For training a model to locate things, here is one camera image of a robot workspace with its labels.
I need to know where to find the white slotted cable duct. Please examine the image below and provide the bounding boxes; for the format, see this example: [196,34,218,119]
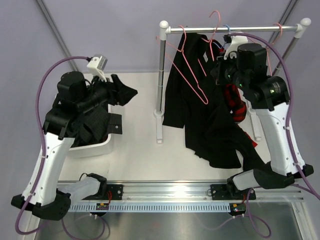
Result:
[68,202,231,213]

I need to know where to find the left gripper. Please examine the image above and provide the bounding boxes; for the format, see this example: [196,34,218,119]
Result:
[76,71,138,113]

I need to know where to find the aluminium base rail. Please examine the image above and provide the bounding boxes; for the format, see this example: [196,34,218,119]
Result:
[57,181,305,201]

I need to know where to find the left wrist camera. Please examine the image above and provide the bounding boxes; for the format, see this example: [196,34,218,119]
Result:
[86,54,108,82]

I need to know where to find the white plastic basket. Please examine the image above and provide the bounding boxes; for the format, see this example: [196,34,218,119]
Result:
[68,104,113,158]

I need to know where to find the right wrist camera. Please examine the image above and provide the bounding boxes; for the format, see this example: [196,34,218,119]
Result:
[223,35,248,60]

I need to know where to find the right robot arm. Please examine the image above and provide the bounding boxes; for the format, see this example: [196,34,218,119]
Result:
[210,42,314,199]

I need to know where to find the red black checked shirt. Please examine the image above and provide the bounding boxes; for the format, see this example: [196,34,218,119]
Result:
[217,47,259,150]

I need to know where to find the pink hanger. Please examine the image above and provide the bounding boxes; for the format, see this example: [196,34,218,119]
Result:
[156,24,209,105]
[202,10,221,62]
[266,22,283,76]

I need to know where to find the dark pinstripe shirt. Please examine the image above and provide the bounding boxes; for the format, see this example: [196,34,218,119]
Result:
[71,106,123,148]

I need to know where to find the blue hanger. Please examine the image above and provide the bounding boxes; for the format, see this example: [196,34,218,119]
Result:
[219,24,232,50]

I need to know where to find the metal clothes rack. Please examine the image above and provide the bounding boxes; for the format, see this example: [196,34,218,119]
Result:
[153,17,312,144]

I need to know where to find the plain black shirt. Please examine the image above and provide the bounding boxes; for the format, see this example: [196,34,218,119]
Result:
[163,33,265,171]

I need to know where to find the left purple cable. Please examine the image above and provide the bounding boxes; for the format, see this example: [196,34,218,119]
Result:
[15,56,111,238]

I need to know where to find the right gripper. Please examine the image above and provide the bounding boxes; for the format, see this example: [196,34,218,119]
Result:
[212,50,249,91]

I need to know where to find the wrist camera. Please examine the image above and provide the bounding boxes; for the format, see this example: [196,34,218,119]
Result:
[223,35,248,60]
[86,54,108,82]

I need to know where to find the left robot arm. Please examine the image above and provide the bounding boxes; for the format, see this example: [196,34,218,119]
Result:
[11,71,138,221]

